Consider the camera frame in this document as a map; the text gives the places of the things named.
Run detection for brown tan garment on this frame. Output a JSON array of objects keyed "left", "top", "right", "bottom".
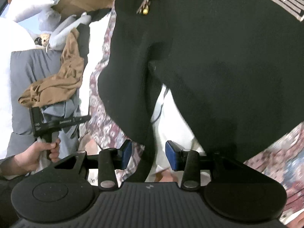
[{"left": 18, "top": 28, "right": 84, "bottom": 108}]

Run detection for floral patterned cloth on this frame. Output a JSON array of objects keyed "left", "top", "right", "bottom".
[{"left": 81, "top": 10, "right": 303, "bottom": 227}]

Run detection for cream printed bed quilt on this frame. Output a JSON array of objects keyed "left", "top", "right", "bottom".
[{"left": 78, "top": 14, "right": 204, "bottom": 182}]

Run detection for black knit sweater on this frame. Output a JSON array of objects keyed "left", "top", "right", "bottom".
[{"left": 97, "top": 0, "right": 304, "bottom": 183}]

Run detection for grey blue garment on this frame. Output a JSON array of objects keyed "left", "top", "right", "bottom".
[{"left": 7, "top": 49, "right": 84, "bottom": 156}]

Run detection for person's left hand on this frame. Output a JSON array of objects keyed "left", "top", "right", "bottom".
[{"left": 14, "top": 138, "right": 61, "bottom": 174}]

